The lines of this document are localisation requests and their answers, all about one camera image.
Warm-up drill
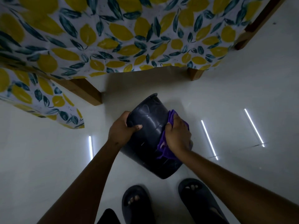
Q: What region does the person's right hand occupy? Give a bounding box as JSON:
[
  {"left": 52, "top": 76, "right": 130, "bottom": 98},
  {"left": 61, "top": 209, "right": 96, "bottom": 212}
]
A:
[{"left": 165, "top": 113, "right": 192, "bottom": 155}]

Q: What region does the person's left hand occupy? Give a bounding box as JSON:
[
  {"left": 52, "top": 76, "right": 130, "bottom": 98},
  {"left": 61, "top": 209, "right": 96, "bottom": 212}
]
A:
[{"left": 108, "top": 111, "right": 143, "bottom": 149}]

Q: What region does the dark plastic bucket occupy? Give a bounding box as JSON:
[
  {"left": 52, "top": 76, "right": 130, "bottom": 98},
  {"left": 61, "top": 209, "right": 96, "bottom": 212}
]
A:
[{"left": 120, "top": 93, "right": 194, "bottom": 180}]

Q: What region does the purple cleaning cloth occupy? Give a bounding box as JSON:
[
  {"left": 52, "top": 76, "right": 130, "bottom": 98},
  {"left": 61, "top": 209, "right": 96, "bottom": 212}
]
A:
[{"left": 156, "top": 110, "right": 190, "bottom": 161}]

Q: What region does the person's left forearm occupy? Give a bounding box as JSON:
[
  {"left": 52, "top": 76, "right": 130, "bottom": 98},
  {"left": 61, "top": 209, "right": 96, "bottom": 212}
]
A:
[{"left": 37, "top": 139, "right": 122, "bottom": 224}]

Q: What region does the person's right forearm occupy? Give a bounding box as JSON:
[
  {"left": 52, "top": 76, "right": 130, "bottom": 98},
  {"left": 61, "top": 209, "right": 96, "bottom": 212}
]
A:
[{"left": 176, "top": 149, "right": 299, "bottom": 224}]

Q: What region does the wooden table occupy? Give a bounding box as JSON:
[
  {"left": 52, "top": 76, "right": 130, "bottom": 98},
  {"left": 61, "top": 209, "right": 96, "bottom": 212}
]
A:
[{"left": 0, "top": 0, "right": 288, "bottom": 106}]

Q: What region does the dark left slipper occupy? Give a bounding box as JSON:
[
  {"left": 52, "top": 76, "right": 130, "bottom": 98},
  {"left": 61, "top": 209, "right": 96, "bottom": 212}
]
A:
[{"left": 121, "top": 185, "right": 156, "bottom": 224}]

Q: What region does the dark slipper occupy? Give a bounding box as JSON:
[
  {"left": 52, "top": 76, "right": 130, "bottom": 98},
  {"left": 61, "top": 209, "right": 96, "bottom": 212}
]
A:
[
  {"left": 178, "top": 178, "right": 230, "bottom": 224},
  {"left": 121, "top": 185, "right": 156, "bottom": 224}
]

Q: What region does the dark right slipper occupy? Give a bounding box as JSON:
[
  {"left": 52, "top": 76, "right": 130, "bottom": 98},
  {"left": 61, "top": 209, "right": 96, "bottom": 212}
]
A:
[{"left": 178, "top": 178, "right": 230, "bottom": 224}]

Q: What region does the person's dark trouser leg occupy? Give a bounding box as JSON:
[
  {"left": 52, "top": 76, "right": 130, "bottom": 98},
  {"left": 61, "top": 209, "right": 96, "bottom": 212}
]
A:
[{"left": 97, "top": 208, "right": 121, "bottom": 224}]

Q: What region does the lemon print tablecloth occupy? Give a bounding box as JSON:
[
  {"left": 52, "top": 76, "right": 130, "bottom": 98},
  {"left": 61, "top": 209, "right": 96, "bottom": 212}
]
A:
[{"left": 0, "top": 0, "right": 274, "bottom": 129}]

